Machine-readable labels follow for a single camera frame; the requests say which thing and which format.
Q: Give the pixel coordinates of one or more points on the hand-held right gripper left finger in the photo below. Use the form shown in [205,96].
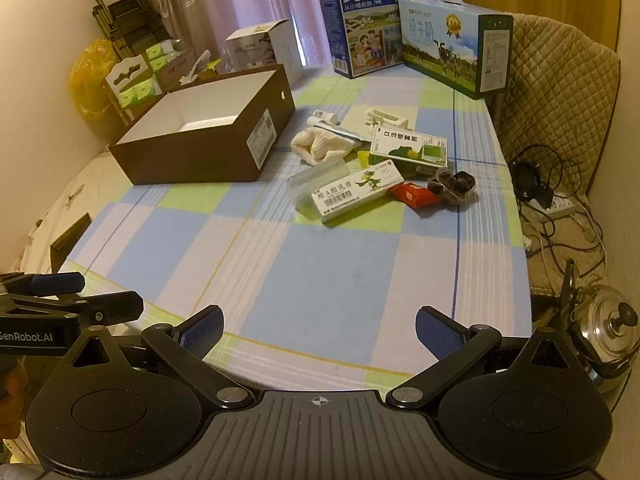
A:
[202,332]

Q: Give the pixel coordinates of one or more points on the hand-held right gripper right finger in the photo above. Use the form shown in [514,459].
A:
[440,335]

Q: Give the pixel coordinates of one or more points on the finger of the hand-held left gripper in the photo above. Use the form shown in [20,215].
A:
[110,307]
[55,284]

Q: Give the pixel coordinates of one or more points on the red snack packet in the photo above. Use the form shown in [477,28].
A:
[415,195]

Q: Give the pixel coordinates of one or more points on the white dinosaur print box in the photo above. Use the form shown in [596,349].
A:
[350,195]

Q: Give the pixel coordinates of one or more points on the brown cardboard box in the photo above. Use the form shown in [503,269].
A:
[200,155]

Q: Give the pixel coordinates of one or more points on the translucent plastic case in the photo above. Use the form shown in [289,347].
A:
[310,182]

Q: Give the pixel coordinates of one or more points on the yellow snack packet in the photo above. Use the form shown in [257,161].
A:
[364,159]

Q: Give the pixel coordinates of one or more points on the green white medicine box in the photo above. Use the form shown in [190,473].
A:
[400,145]

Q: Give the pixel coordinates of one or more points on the white knitted sock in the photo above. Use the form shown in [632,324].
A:
[320,145]

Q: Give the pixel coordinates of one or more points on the white plastic hair clip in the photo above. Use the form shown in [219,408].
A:
[385,117]

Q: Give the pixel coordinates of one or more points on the small white bottle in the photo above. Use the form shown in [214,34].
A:
[325,116]

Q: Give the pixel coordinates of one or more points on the person's left hand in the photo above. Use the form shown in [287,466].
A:
[11,382]

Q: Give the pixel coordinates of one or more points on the brown box lid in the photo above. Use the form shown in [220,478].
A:
[70,245]

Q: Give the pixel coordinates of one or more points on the checked tablecloth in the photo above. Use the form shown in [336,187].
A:
[310,270]

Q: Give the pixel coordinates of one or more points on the stainless steel kettle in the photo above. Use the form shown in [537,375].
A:
[600,320]

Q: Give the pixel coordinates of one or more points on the white power strip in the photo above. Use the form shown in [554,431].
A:
[557,207]

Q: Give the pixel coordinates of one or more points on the small black fan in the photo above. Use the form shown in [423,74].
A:
[525,176]

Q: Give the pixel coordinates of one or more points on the yellow plastic bag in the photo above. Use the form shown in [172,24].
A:
[87,85]

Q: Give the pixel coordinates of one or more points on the green tissue pack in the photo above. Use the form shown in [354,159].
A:
[160,54]
[137,91]

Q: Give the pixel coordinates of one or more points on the cardboard tissue carton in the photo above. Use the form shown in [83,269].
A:
[172,72]

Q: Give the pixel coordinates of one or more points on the white plastic bag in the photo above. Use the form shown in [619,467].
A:
[195,67]

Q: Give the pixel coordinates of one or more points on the quilted beige chair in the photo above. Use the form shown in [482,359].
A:
[560,85]

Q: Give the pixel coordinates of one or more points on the green milk carton box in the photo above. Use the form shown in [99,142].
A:
[440,45]

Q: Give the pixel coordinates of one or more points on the white carton box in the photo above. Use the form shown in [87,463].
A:
[287,50]

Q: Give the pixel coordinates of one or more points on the blue milk carton box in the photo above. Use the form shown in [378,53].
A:
[370,25]

